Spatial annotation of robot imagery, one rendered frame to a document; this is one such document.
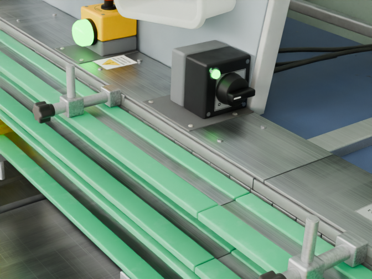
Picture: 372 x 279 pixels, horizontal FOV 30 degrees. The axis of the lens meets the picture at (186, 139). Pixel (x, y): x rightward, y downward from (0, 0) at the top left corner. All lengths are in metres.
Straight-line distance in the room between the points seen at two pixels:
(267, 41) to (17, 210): 0.62
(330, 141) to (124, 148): 0.27
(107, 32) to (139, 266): 0.40
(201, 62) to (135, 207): 0.21
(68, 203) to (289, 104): 0.38
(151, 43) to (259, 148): 0.36
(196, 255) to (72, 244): 0.45
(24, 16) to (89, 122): 0.46
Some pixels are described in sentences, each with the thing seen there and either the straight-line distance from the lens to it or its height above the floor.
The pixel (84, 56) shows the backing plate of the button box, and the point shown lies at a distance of 1.17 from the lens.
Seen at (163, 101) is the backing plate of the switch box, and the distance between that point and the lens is 1.00.
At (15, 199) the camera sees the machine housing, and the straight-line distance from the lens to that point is 1.36.
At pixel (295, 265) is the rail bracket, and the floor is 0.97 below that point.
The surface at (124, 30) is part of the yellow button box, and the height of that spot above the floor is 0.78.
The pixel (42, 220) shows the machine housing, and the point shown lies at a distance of 1.31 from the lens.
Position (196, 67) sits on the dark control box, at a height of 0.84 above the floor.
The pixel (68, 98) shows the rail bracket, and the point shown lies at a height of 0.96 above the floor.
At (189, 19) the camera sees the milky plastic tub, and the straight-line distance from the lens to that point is 0.96.
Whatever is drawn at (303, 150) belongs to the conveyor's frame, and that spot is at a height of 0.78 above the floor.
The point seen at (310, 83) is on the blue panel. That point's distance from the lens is 1.16.
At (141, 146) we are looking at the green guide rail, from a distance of 0.92.
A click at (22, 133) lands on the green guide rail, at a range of 1.17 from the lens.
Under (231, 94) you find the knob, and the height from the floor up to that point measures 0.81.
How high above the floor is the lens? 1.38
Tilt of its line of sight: 33 degrees down
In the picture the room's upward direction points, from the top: 107 degrees counter-clockwise
